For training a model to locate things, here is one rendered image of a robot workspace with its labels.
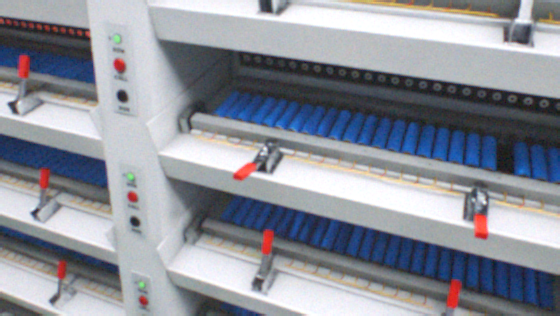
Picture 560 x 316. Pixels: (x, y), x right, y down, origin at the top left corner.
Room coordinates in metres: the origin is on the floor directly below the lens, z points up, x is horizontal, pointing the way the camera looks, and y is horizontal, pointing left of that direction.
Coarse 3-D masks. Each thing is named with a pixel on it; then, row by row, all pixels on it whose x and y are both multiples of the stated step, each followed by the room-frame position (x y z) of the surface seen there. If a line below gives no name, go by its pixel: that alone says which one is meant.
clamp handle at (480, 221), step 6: (480, 198) 0.39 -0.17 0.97; (474, 204) 0.39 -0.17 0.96; (480, 204) 0.39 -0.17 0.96; (474, 210) 0.38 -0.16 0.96; (480, 210) 0.38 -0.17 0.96; (474, 216) 0.36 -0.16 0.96; (480, 216) 0.36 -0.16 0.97; (474, 222) 0.35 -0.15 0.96; (480, 222) 0.35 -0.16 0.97; (486, 222) 0.35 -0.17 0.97; (474, 228) 0.34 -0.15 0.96; (480, 228) 0.34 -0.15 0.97; (486, 228) 0.34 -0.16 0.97; (474, 234) 0.33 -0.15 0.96; (480, 234) 0.33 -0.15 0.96; (486, 234) 0.33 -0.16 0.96
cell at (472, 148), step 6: (468, 138) 0.51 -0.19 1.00; (474, 138) 0.50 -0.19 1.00; (468, 144) 0.50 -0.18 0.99; (474, 144) 0.49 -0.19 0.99; (468, 150) 0.48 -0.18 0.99; (474, 150) 0.48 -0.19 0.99; (468, 156) 0.47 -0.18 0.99; (474, 156) 0.47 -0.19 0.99; (468, 162) 0.46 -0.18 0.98; (474, 162) 0.46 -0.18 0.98
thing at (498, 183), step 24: (192, 120) 0.54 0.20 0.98; (216, 120) 0.53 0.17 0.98; (288, 144) 0.50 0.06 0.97; (312, 144) 0.49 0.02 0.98; (336, 144) 0.49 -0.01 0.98; (336, 168) 0.46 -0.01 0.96; (384, 168) 0.46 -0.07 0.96; (408, 168) 0.45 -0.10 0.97; (432, 168) 0.44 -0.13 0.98; (456, 168) 0.44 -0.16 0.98; (504, 192) 0.42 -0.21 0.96; (528, 192) 0.41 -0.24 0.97; (552, 192) 0.41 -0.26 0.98
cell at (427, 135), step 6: (426, 126) 0.53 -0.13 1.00; (432, 126) 0.53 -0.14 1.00; (426, 132) 0.52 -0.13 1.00; (432, 132) 0.52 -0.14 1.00; (420, 138) 0.51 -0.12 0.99; (426, 138) 0.50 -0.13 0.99; (432, 138) 0.51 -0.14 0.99; (420, 144) 0.50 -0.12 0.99; (426, 144) 0.49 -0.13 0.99; (420, 150) 0.48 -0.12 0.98; (426, 150) 0.48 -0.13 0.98; (426, 156) 0.48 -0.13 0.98
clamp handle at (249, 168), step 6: (264, 150) 0.46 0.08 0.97; (258, 156) 0.46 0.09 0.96; (264, 156) 0.46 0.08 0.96; (252, 162) 0.44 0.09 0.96; (258, 162) 0.44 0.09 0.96; (246, 168) 0.42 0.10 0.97; (252, 168) 0.42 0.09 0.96; (234, 174) 0.40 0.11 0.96; (240, 174) 0.40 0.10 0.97; (246, 174) 0.41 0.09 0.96; (240, 180) 0.40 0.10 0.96
